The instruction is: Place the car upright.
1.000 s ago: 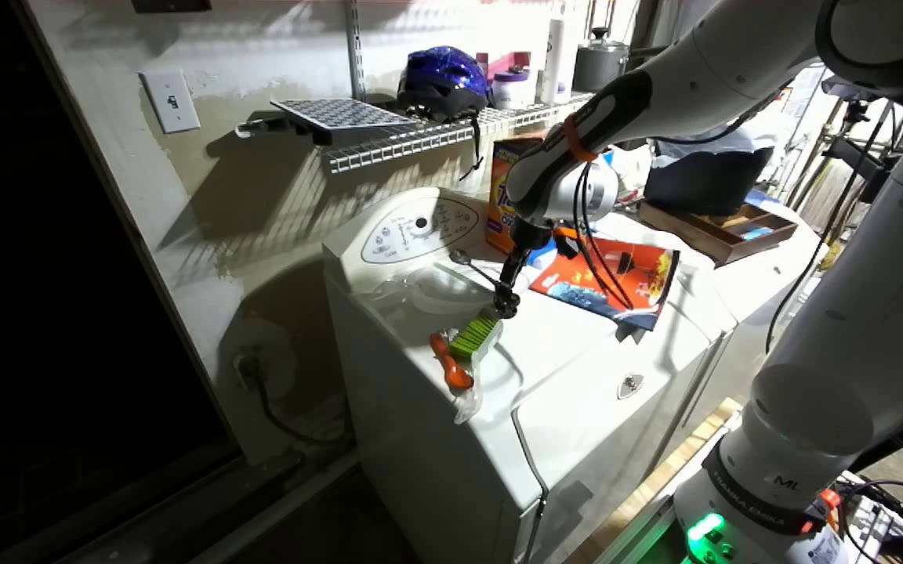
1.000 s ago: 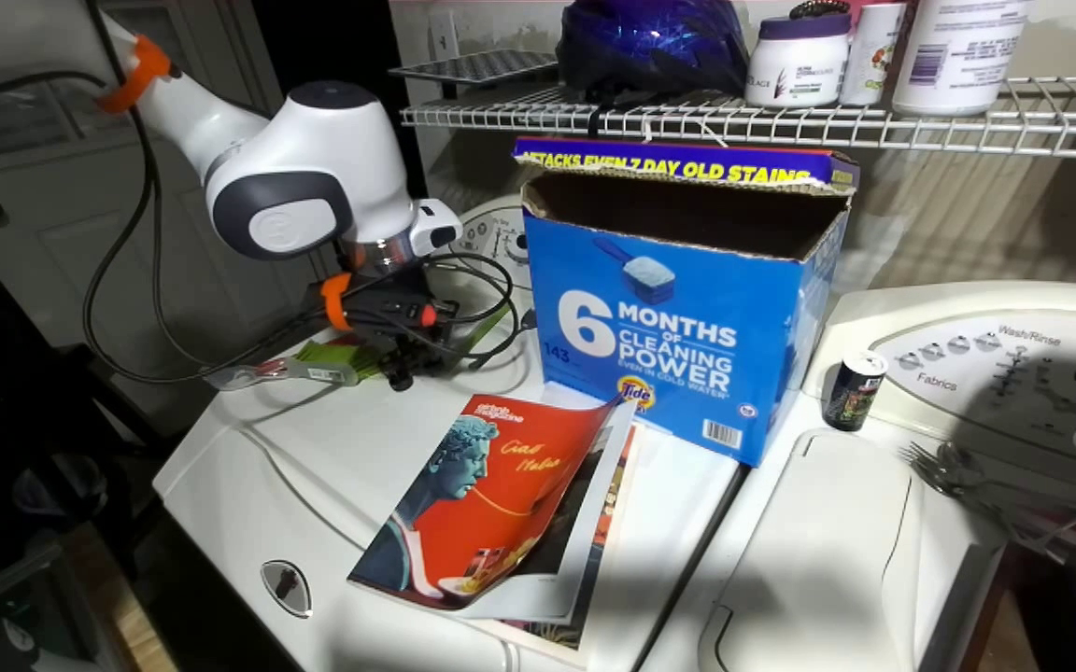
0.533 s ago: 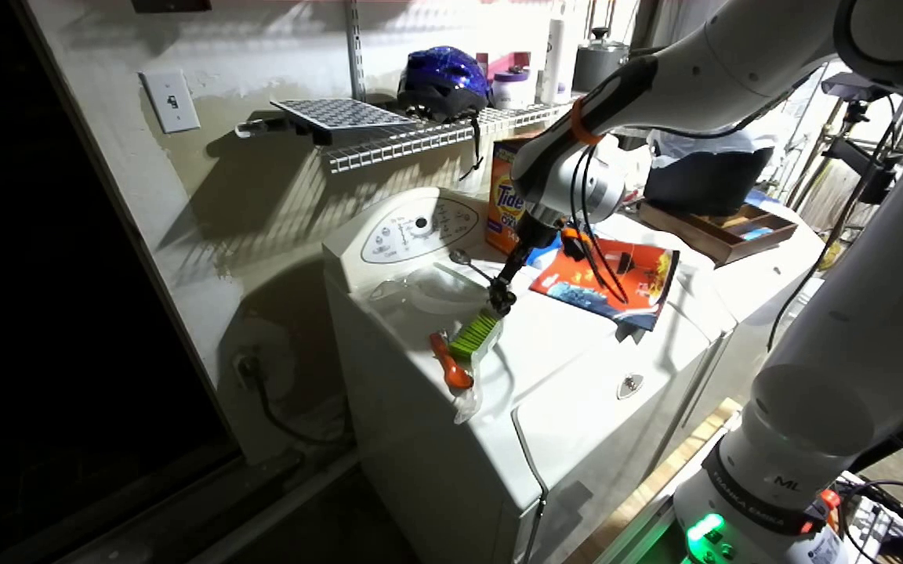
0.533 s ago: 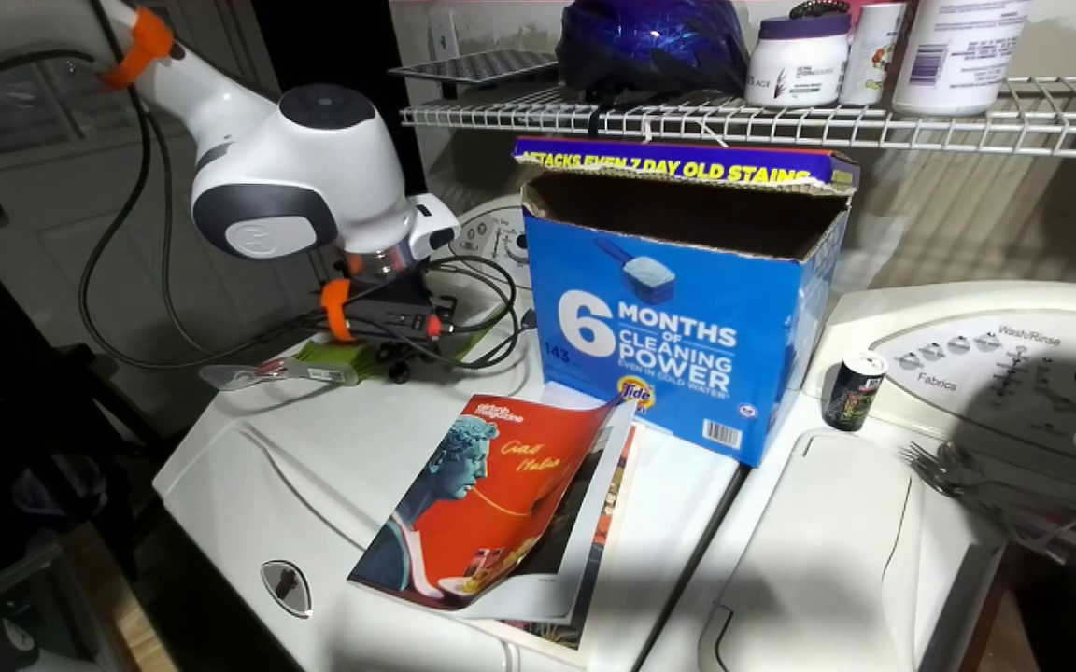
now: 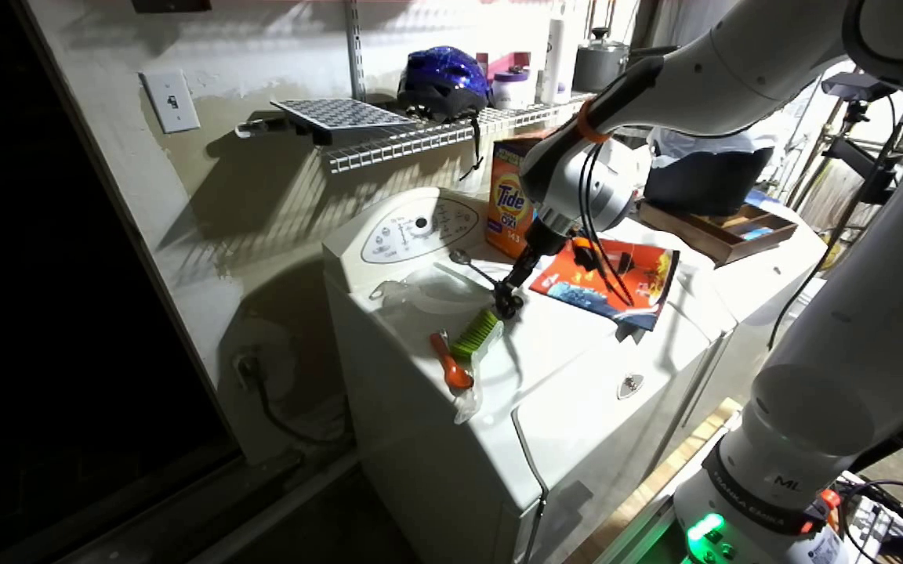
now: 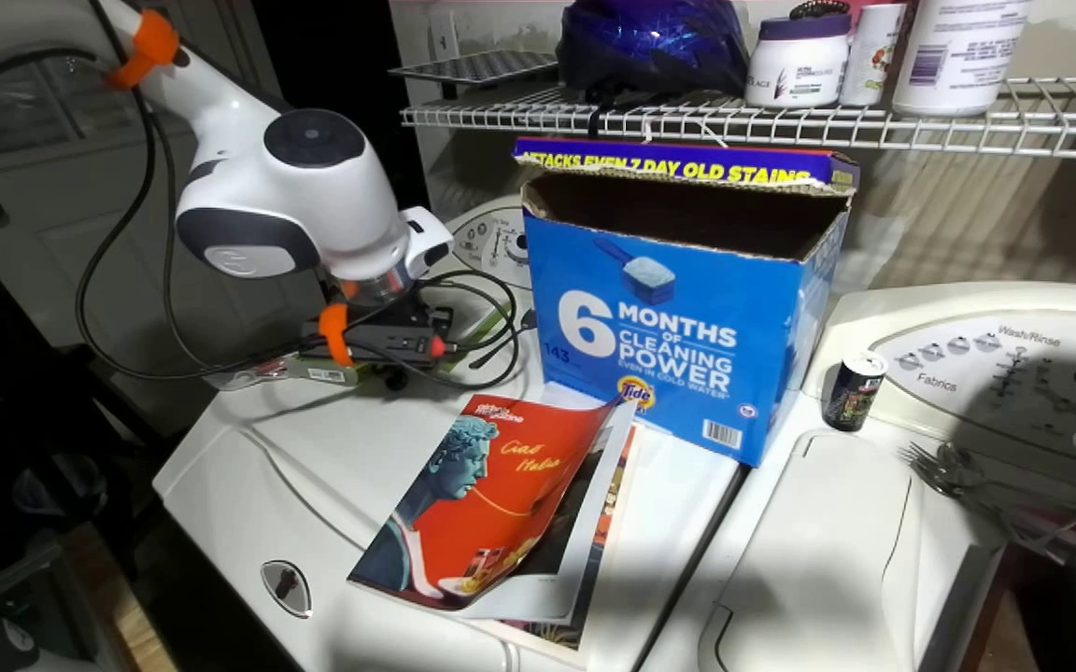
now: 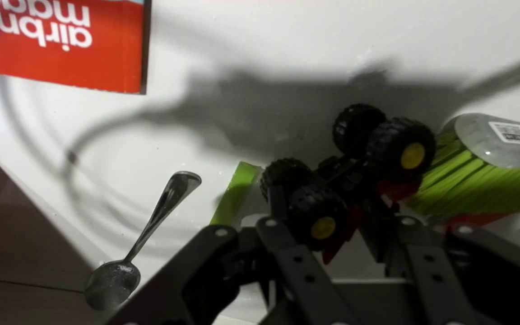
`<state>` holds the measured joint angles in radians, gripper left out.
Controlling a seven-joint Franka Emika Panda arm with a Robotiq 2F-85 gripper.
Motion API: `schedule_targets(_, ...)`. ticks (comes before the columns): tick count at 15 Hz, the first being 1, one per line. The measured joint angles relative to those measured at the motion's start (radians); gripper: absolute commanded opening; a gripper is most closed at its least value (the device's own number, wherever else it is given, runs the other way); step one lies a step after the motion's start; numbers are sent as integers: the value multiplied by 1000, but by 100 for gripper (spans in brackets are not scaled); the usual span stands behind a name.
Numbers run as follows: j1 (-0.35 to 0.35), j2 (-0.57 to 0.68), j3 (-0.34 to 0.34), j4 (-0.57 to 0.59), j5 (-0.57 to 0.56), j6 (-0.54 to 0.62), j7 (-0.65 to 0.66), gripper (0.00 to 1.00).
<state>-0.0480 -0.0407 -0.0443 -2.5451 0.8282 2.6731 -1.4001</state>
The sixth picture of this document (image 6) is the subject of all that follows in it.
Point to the blue orange detergent box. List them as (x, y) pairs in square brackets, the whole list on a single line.
[(675, 339)]

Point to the wooden plank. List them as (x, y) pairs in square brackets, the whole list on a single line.
[(129, 610)]

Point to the grey door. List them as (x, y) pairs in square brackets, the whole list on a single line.
[(40, 161)]

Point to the small black can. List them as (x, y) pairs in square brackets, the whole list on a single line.
[(857, 394)]

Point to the shiny blue helmet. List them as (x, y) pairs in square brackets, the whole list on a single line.
[(652, 51)]

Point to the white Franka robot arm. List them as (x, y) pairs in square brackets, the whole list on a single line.
[(300, 198)]

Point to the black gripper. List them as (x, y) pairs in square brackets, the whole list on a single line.
[(400, 359)]

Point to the white washing machine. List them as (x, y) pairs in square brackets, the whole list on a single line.
[(300, 488)]

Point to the grey grid panel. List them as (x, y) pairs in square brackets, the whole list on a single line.
[(488, 66)]

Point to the white wall outlet plate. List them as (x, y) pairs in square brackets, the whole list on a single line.
[(442, 36)]

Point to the large white bottle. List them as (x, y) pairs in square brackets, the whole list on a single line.
[(957, 58)]

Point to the white dryer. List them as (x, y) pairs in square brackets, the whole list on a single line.
[(840, 547)]

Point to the white jar dark lid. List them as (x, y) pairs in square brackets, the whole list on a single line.
[(796, 60)]

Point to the slim white bottle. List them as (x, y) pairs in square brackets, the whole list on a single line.
[(871, 51)]

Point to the orange blue magazine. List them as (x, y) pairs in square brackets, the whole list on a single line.
[(488, 511)]

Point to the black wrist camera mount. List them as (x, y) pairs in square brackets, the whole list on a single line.
[(393, 339)]

